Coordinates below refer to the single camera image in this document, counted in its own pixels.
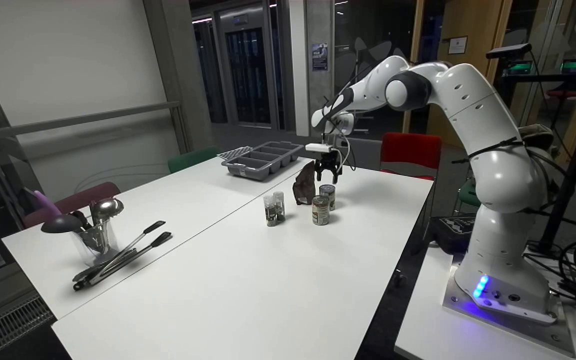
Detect floor radiator grille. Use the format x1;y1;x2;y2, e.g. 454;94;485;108
0;294;57;360

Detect framed wall sign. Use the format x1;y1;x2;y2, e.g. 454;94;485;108
447;35;469;55

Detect grey cutlery tray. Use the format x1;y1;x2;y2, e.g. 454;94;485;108
221;140;305;181

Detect blue poster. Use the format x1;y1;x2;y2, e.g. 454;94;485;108
311;42;329;72

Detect brown rock-like lump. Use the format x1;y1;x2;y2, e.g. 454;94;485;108
292;160;317;206

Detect glass spice jar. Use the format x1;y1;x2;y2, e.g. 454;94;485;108
263;194;278;228
273;191;286;223

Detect grey mesh mat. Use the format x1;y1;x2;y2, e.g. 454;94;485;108
216;145;254;161

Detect maroon chair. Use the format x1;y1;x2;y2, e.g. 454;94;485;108
22;181;122;230

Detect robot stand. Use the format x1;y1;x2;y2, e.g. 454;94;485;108
394;245;576;360

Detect black bag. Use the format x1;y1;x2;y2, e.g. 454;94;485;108
427;213;477;256

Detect black ladle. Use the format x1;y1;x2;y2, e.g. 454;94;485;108
41;213;85;235

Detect black-tipped metal tongs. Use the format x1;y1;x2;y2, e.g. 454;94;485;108
72;220;167;283
72;231;173;292

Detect green chair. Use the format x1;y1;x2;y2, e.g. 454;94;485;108
455;177;482;217
167;145;220;175

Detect red chair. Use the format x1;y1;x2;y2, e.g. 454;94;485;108
379;132;443;181

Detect tin can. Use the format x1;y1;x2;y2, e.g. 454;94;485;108
319;184;337;211
311;195;331;226

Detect purple spatula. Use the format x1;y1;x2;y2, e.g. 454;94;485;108
32;189;63;217

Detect clear utensil holder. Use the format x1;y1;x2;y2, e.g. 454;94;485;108
70;219;120;267

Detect metal ladle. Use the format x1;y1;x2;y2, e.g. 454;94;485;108
89;197;125;240

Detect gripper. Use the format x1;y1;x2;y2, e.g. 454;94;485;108
315;151;343;185

